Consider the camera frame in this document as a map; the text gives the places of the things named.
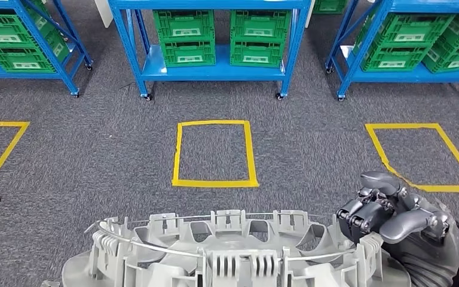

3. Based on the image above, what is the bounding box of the blue metal shelf rack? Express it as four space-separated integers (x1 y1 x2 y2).
324 0 459 103
108 0 313 102
0 0 94 99

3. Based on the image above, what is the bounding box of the white desk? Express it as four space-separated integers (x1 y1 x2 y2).
94 0 114 29

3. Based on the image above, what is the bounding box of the yellow floor tape square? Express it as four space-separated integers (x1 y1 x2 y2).
0 120 30 196
172 120 260 188
365 123 459 194

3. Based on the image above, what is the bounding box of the silver plastic wheel hubcap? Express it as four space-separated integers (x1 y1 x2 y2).
61 209 412 287

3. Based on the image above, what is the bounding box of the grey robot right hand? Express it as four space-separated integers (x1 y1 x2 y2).
336 171 459 287

